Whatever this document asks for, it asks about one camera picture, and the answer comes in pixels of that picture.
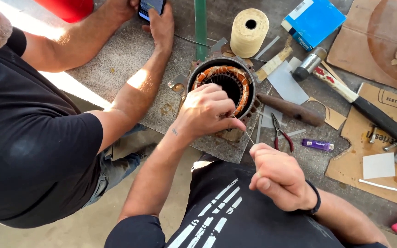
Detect red plastic container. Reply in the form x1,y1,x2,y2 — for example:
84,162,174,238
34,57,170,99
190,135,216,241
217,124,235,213
33,0,95,24

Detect thin cream lacing cord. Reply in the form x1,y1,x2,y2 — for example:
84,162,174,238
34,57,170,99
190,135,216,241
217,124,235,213
232,115,260,174

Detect white plastic tube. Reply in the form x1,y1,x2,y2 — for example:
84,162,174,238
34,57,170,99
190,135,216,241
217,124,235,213
358,178,397,196

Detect brown wooden tool handle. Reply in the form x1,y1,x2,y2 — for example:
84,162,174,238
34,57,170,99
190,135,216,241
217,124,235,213
256,93,326,127

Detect motor stator with copper windings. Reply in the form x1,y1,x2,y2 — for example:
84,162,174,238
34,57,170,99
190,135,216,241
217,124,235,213
167,52,262,142

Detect green flat strip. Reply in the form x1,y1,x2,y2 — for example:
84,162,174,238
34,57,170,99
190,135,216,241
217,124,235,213
194,0,208,62

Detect person's black striped shirt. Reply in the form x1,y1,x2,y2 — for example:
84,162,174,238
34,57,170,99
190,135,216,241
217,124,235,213
104,153,388,248

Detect paint-stained wooden stick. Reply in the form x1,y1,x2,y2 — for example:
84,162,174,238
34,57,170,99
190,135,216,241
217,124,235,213
255,45,293,83

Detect person's right hand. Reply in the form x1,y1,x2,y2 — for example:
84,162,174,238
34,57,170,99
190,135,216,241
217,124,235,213
248,143,318,212

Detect red-handled pliers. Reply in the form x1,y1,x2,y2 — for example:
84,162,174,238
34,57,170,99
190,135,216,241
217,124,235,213
270,112,295,153

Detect printed brown cardboard sheet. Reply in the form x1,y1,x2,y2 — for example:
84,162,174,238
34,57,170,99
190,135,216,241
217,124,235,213
325,82,397,212

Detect blue cardboard box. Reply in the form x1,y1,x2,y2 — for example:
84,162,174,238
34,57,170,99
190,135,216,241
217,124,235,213
281,0,347,52

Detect narrow white paper strip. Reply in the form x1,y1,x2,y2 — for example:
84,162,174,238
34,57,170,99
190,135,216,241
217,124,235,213
277,128,307,140
255,35,281,60
255,114,263,145

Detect small square white paper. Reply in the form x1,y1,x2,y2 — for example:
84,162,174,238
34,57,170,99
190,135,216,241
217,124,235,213
363,152,396,180

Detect purple lighter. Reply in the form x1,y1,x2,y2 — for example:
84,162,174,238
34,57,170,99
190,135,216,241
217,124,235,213
301,138,335,152

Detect person's left hand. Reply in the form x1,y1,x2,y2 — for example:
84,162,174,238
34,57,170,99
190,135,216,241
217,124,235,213
173,83,247,142

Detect black smartphone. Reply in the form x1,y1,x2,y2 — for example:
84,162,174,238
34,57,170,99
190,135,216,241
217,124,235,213
138,0,167,22

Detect small white insulation paper piece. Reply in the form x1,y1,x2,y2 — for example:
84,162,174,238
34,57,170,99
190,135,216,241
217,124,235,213
261,105,284,129

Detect large stained cardboard sheet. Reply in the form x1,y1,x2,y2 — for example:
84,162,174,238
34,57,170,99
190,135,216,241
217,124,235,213
327,0,397,97

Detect small cut cardboard piece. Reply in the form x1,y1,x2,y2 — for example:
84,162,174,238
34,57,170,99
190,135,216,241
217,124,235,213
307,96,347,131

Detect hammer with black grip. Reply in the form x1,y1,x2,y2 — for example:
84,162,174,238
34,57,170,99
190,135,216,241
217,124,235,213
292,47,397,142

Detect thin black wire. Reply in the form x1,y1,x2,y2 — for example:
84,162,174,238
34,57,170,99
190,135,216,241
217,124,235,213
174,33,213,48

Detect large white insulation paper sheet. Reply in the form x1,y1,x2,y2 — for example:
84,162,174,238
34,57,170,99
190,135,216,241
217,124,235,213
267,60,310,106

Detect black wristband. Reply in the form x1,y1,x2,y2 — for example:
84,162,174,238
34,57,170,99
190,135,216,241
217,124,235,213
303,179,322,216

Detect cream twine spool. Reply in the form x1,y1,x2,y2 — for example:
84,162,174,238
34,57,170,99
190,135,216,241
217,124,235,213
230,8,270,59

